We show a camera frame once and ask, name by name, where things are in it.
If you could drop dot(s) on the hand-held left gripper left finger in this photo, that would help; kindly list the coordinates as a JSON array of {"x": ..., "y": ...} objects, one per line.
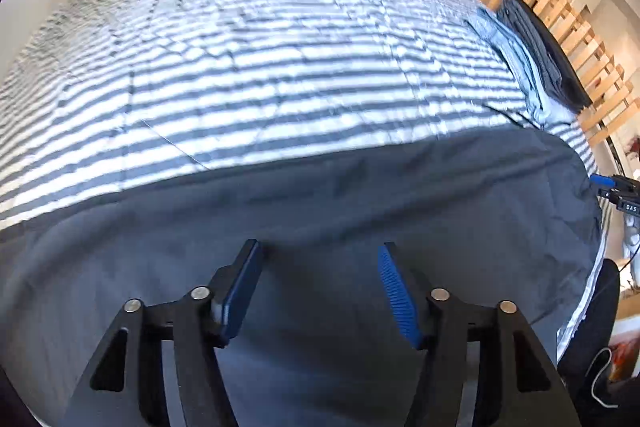
[{"x": 242, "y": 287}]

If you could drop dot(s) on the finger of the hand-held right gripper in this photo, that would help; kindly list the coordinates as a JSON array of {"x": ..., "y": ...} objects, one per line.
[
  {"x": 601, "y": 180},
  {"x": 609, "y": 194}
]

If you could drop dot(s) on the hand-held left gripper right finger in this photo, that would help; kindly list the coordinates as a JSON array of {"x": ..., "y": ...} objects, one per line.
[{"x": 400, "y": 302}]

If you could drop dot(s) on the dark grey pants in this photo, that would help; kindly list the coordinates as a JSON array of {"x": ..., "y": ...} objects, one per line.
[{"x": 325, "y": 207}]

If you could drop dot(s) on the person's right hand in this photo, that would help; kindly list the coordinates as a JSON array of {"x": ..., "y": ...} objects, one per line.
[{"x": 632, "y": 237}]

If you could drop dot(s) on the black folded garment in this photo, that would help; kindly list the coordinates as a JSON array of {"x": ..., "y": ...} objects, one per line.
[{"x": 550, "y": 52}]

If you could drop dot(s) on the blue white striped quilt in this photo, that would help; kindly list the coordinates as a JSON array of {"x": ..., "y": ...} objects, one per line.
[{"x": 250, "y": 57}]

